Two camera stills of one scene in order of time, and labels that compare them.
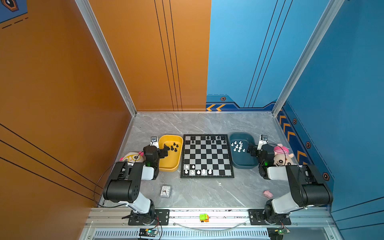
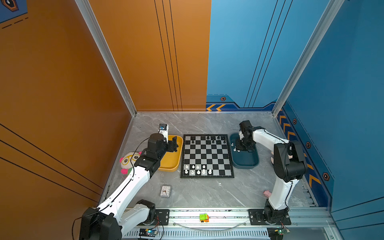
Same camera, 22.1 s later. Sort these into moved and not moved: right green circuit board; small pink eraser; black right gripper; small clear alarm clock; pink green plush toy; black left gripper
Moved: black left gripper; black right gripper
Not moved: small pink eraser; right green circuit board; small clear alarm clock; pink green plush toy
